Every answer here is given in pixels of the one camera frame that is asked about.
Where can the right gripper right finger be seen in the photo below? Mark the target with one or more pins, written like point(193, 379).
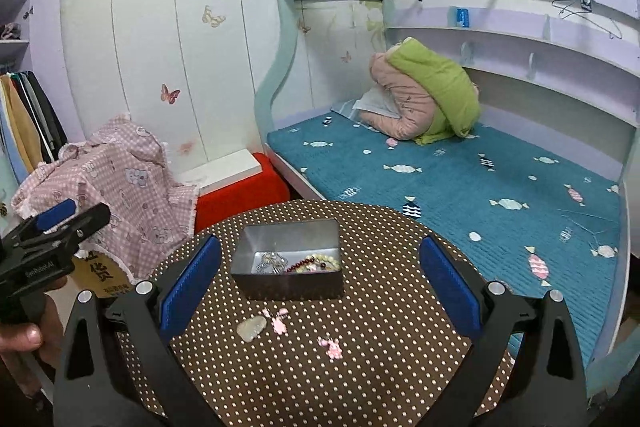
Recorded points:
point(547, 384)

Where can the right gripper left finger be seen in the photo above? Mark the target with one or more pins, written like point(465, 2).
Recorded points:
point(93, 386)

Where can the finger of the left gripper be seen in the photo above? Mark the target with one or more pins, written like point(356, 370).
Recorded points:
point(33, 227)
point(69, 234)

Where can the wire clothes hanger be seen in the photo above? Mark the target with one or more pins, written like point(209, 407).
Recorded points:
point(576, 10)

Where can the person's left hand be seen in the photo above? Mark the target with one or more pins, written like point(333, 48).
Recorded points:
point(45, 337)

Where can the pale jade stone pendant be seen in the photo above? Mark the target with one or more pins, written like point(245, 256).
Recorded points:
point(250, 328)

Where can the pink butterfly wall sticker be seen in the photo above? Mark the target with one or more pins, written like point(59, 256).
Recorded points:
point(169, 96)

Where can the brown polka dot tablecloth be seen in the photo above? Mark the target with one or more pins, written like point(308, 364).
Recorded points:
point(399, 348)

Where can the white pillow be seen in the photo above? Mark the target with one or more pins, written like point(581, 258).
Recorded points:
point(378, 101)

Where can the red storage ottoman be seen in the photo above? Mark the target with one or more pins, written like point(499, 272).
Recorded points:
point(263, 189)

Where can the beige butterfly wall sticker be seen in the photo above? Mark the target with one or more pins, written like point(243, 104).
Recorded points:
point(211, 19)

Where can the lavender wall shelf unit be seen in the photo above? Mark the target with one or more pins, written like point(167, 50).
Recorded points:
point(561, 85)

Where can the pink flower earring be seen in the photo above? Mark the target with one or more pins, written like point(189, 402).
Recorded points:
point(277, 320)

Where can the hanging clothes on rack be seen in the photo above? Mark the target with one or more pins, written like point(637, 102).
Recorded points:
point(30, 130)

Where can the cardboard box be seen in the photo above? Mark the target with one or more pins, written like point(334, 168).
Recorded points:
point(101, 273)

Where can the small blue box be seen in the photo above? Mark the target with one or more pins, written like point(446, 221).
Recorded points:
point(458, 17)

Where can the pink checkered cloth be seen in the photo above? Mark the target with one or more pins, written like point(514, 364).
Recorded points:
point(124, 166)

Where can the white board on ottoman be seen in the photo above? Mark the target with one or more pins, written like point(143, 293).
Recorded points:
point(221, 172)

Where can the teal candy print mattress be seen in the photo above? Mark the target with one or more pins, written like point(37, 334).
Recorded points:
point(521, 214)

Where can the grey metal tin box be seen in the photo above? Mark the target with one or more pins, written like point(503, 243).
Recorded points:
point(289, 261)

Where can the pink and green quilt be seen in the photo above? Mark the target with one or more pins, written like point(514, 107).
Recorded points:
point(436, 98)

